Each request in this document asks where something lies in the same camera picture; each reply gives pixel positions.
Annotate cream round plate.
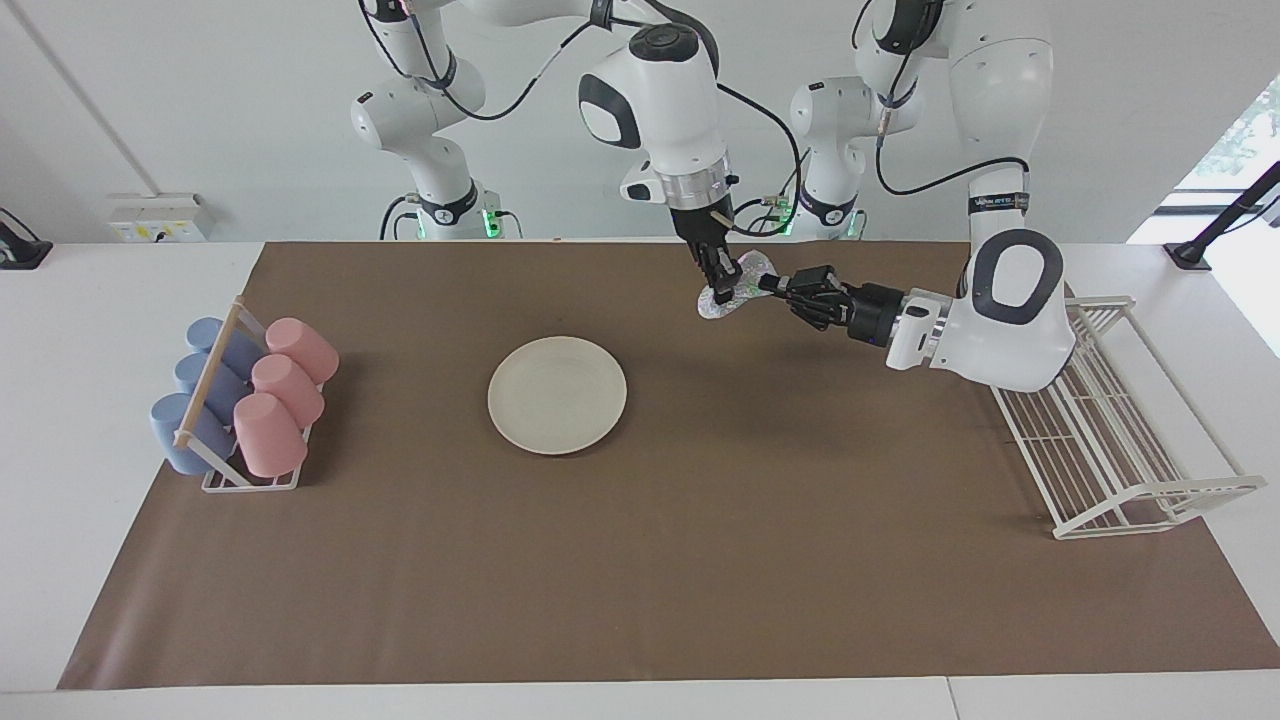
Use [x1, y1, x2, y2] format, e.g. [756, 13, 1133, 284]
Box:
[487, 336, 628, 456]

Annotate brown table mat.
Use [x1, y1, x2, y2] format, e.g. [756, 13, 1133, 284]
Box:
[57, 240, 1280, 691]

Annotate pink plastic cup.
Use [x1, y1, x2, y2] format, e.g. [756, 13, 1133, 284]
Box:
[233, 392, 309, 478]
[265, 317, 340, 385]
[250, 354, 326, 429]

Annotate blue plastic cup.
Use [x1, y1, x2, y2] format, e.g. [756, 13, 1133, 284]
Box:
[174, 352, 251, 421]
[150, 392, 236, 475]
[186, 317, 263, 376]

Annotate white cup holder rack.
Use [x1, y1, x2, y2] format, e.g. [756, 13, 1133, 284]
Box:
[174, 296, 323, 493]

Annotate black left base cable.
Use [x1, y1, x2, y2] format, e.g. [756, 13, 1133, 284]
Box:
[735, 150, 813, 238]

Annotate black base cable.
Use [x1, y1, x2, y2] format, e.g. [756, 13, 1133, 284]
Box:
[380, 195, 421, 241]
[735, 150, 813, 238]

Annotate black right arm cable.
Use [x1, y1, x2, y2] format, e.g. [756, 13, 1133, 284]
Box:
[715, 82, 804, 239]

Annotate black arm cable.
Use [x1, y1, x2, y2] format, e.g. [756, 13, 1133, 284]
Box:
[855, 0, 1031, 197]
[715, 82, 804, 239]

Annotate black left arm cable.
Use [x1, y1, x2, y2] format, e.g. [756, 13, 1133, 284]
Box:
[855, 0, 1031, 197]

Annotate white wire dish rack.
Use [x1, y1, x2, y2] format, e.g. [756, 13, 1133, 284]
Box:
[990, 295, 1267, 541]

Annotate black right base cable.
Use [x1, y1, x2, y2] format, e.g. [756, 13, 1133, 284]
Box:
[380, 195, 421, 241]

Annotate black clamp mount with pole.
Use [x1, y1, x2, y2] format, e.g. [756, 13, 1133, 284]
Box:
[1163, 160, 1280, 271]

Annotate white wall power socket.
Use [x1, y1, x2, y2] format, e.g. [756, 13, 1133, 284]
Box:
[106, 193, 213, 243]

